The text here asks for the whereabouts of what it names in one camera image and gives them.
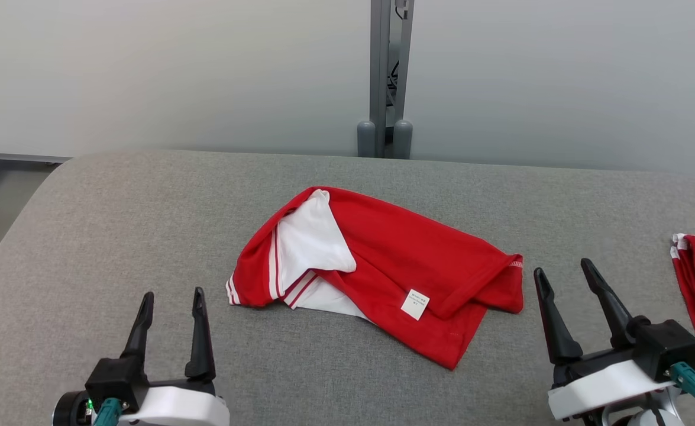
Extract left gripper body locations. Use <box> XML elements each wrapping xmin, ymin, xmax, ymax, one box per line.
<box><xmin>119</xmin><ymin>378</ymin><xmax>230</xmax><ymax>426</ymax></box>

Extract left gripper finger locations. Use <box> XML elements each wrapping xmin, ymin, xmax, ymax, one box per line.
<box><xmin>121</xmin><ymin>291</ymin><xmax>155</xmax><ymax>360</ymax></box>
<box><xmin>184</xmin><ymin>287</ymin><xmax>217</xmax><ymax>380</ymax></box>

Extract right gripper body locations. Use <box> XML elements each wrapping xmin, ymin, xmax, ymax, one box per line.
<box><xmin>547</xmin><ymin>348</ymin><xmax>677</xmax><ymax>422</ymax></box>

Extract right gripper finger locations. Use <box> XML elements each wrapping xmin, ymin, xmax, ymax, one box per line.
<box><xmin>533</xmin><ymin>267</ymin><xmax>584</xmax><ymax>365</ymax></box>
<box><xmin>580</xmin><ymin>258</ymin><xmax>650</xmax><ymax>349</ymax></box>

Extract red shirt with white sleeves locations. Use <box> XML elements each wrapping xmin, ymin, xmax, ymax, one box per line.
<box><xmin>225</xmin><ymin>186</ymin><xmax>525</xmax><ymax>371</ymax></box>

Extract grey metal post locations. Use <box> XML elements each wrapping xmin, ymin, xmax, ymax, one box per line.
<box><xmin>356</xmin><ymin>0</ymin><xmax>416</xmax><ymax>159</ymax></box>

